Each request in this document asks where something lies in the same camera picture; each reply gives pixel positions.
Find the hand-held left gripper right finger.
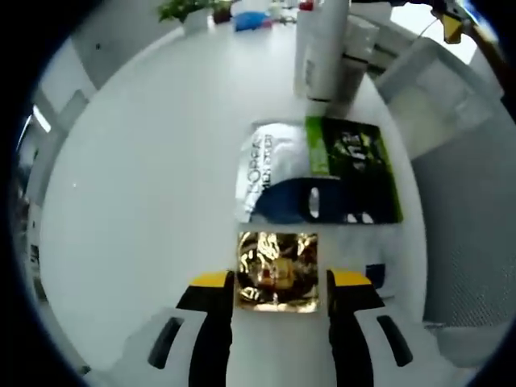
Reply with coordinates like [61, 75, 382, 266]
[326, 268, 441, 387]

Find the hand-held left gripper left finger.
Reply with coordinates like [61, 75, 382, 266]
[116, 269, 235, 387]

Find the gold foil skincare sachet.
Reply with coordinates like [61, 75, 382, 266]
[234, 231, 322, 315]

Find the white slim skincare bottle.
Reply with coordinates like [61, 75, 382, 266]
[341, 15, 381, 98]

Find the white skincare tube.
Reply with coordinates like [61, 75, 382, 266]
[304, 0, 349, 103]

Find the silver blue skincare sachet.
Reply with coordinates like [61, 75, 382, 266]
[234, 120, 347, 225]

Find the small clear plastic bag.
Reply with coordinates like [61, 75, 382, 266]
[328, 235, 395, 301]

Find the grey mesh office chair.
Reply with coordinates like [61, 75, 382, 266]
[374, 38, 510, 364]

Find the blue plastic packet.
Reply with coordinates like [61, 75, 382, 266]
[233, 10, 273, 33]

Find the dark red plant pot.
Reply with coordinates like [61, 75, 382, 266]
[210, 3, 233, 26]

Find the white plant pot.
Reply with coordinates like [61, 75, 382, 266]
[182, 8, 211, 35]

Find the green potted plant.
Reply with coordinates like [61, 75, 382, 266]
[157, 0, 233, 23]

